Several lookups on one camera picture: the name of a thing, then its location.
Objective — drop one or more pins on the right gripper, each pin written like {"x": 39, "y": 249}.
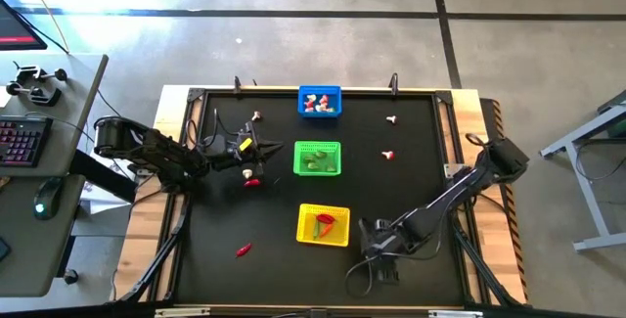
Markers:
{"x": 384, "y": 240}

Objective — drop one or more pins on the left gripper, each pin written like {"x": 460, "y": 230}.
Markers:
{"x": 227, "y": 154}

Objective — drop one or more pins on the yellow plastic basket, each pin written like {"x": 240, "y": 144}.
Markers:
{"x": 340, "y": 237}

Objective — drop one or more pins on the orange-red toy chili pepper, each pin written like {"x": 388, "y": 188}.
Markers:
{"x": 326, "y": 230}

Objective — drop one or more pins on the green toy chili pepper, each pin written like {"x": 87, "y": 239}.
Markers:
{"x": 316, "y": 230}

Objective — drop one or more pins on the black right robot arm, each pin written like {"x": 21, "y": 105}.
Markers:
{"x": 455, "y": 195}

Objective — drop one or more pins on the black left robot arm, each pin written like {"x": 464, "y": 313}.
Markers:
{"x": 161, "y": 151}

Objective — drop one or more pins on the yellow tape tag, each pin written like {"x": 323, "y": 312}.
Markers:
{"x": 245, "y": 144}

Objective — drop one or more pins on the blue plastic basket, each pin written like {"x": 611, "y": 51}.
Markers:
{"x": 303, "y": 113}

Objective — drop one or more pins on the green plastic basket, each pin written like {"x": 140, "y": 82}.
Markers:
{"x": 330, "y": 149}

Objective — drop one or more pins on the black diagonal strut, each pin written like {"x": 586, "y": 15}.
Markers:
{"x": 161, "y": 250}
{"x": 481, "y": 261}

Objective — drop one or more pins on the black table mat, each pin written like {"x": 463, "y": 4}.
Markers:
{"x": 274, "y": 279}

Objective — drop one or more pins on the yellow-black hazard strip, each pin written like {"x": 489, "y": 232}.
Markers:
{"x": 519, "y": 259}

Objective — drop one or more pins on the white paper sheet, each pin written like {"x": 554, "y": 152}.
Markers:
{"x": 105, "y": 203}

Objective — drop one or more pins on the grey office desk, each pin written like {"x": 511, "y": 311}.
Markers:
{"x": 73, "y": 103}

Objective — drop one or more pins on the grey metal stand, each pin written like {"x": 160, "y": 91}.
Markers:
{"x": 587, "y": 195}

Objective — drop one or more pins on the black computer mouse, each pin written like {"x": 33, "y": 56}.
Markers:
{"x": 49, "y": 195}

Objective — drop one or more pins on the black round knob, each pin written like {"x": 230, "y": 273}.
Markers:
{"x": 71, "y": 276}

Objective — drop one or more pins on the black desk clamp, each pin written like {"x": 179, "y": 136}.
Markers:
{"x": 34, "y": 73}
{"x": 36, "y": 95}

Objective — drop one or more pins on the backlit black keyboard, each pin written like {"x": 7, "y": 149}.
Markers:
{"x": 24, "y": 142}

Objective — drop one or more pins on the black computer monitor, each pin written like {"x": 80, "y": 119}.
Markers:
{"x": 14, "y": 29}

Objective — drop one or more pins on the black rail hook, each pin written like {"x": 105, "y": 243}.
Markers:
{"x": 237, "y": 84}
{"x": 393, "y": 83}

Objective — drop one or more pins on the silver metal bracket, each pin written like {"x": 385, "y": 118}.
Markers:
{"x": 181, "y": 313}
{"x": 455, "y": 314}

